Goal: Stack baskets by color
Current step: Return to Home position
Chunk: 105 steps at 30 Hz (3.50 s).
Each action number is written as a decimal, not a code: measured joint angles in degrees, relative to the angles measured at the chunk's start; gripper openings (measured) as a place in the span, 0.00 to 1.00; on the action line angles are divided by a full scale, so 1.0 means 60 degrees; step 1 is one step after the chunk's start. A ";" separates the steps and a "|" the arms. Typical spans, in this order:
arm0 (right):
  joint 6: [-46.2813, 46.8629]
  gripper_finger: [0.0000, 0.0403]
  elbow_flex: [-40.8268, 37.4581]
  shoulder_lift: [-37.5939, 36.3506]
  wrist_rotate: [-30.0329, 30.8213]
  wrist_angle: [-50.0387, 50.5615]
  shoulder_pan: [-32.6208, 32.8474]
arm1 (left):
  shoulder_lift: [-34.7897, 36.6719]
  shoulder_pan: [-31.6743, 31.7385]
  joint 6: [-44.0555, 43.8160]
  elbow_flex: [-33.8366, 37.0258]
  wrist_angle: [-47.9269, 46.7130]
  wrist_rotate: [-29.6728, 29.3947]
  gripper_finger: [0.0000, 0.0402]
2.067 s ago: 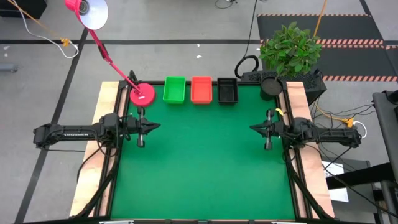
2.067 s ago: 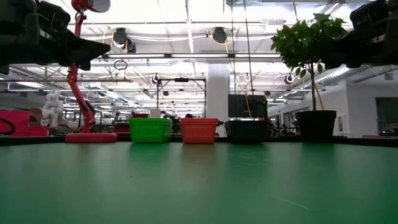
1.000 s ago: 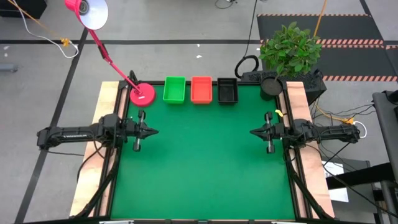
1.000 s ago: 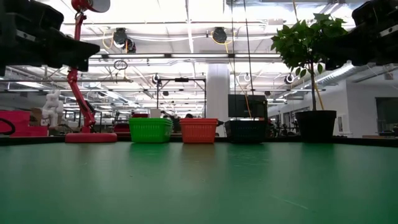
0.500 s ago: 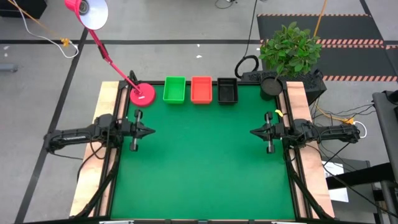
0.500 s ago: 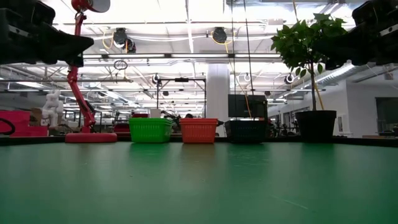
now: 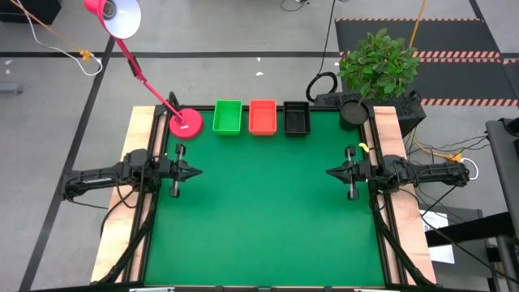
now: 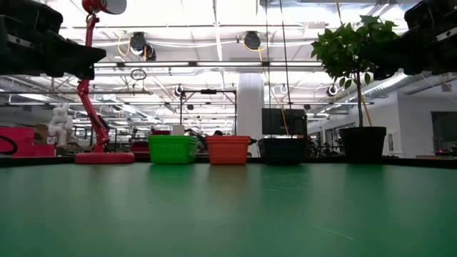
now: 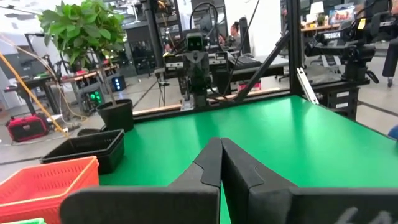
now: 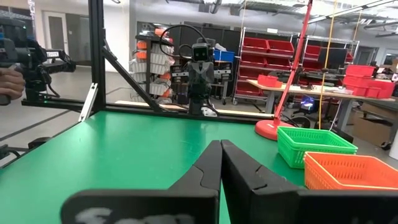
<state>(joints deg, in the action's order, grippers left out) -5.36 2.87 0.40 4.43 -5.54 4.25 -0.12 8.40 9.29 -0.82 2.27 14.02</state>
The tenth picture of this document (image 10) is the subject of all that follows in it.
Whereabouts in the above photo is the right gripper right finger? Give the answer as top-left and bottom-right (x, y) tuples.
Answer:
(220, 139), (398, 224)

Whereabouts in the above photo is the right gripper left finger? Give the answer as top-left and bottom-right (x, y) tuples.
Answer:
(60, 139), (223, 224)

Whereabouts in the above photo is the green plastic basket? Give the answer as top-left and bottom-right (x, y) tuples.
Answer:
(276, 126), (358, 169)
(276, 126), (358, 155)

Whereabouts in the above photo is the orange plastic basket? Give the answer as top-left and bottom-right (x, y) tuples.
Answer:
(303, 151), (398, 190)
(303, 151), (398, 189)

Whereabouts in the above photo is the blue storage bin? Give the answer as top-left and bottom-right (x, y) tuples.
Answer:
(213, 49), (236, 63)

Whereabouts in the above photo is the rack with white orange bins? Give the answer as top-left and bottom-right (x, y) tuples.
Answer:
(129, 27), (175, 105)

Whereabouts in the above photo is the red desk lamp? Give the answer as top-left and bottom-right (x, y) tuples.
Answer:
(254, 0), (314, 141)

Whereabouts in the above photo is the small red storage bin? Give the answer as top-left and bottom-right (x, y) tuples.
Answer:
(257, 74), (283, 88)

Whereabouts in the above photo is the green table mat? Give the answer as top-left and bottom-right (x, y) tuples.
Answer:
(0, 111), (307, 224)

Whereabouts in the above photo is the wooden work table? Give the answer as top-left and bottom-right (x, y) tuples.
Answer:
(247, 79), (398, 131)

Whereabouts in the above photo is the black computer monitor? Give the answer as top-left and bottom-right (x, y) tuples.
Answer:
(317, 47), (348, 70)

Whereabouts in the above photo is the brown cardboard box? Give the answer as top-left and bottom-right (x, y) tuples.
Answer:
(353, 102), (398, 147)

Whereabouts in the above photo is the grey door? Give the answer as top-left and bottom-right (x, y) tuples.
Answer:
(42, 11), (70, 55)

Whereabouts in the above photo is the large red storage bin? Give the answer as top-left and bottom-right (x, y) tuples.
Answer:
(343, 76), (396, 100)

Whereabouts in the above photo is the black caster wheel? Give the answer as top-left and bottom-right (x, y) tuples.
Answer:
(27, 136), (52, 150)

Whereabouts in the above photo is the person's hand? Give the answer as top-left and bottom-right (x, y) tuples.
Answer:
(0, 67), (26, 101)

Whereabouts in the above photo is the wire rack with red bins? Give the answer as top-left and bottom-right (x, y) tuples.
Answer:
(233, 27), (301, 105)

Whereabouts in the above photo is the black aluminium table frame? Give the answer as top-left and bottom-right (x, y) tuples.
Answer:
(21, 0), (274, 125)

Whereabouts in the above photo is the silver metal bracket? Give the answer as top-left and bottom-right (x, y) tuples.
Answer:
(78, 82), (99, 123)

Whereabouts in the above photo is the yellow hanging cord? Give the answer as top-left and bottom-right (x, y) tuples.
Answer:
(317, 0), (338, 130)

